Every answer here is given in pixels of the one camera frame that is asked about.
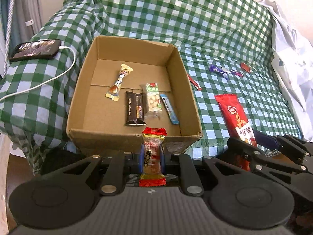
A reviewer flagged small red candy pack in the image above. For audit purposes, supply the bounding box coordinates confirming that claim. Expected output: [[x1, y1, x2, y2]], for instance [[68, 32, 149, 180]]
[[139, 127, 167, 187]]

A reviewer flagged large red snack packet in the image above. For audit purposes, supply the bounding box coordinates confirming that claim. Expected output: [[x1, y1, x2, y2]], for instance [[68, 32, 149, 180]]
[[214, 93, 258, 172]]

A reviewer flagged light blue snack stick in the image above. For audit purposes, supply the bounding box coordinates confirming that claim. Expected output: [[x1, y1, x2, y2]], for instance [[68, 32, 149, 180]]
[[160, 94, 179, 125]]

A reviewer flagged dark brown chocolate bar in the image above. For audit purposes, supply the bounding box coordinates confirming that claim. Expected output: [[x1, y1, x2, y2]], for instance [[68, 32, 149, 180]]
[[125, 91, 146, 126]]

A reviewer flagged clear nut snack pack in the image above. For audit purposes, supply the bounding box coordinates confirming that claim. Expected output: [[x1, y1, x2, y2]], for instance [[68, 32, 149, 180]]
[[142, 83, 162, 118]]

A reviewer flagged yellow cow snack bar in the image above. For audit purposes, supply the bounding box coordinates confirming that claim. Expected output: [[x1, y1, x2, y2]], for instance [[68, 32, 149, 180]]
[[106, 64, 133, 102]]

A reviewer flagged white purple pink bar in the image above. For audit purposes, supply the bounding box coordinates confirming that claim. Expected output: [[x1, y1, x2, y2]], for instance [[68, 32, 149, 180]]
[[222, 67, 243, 78]]

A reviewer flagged red square sachet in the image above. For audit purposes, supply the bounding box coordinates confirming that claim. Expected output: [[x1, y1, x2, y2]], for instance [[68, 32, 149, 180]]
[[240, 63, 251, 73]]

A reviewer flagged purple chocolate wrapper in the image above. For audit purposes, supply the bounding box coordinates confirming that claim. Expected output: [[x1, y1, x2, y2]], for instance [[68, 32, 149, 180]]
[[210, 65, 229, 80]]

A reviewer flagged brown cardboard box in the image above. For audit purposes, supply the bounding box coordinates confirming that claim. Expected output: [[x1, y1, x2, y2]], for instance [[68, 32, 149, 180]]
[[66, 36, 203, 155]]

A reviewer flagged thin red snack stick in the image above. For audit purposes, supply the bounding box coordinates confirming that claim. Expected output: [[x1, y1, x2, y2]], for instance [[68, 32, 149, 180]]
[[187, 74, 202, 91]]

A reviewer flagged green checkered sofa cover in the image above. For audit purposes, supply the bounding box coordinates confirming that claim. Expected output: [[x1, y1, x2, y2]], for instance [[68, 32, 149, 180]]
[[1, 0, 302, 173]]

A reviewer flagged black smartphone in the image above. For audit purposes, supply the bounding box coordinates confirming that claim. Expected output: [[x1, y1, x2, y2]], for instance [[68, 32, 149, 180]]
[[9, 39, 62, 62]]

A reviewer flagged grey curtain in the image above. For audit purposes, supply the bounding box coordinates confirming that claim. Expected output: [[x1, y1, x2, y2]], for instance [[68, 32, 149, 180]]
[[1, 0, 43, 47]]

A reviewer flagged white charging cable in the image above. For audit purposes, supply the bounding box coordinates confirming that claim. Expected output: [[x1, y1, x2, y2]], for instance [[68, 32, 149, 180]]
[[0, 46, 77, 102]]

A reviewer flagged braided steamer hose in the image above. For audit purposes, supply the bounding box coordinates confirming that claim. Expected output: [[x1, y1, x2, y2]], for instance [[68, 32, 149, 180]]
[[2, 0, 18, 77]]

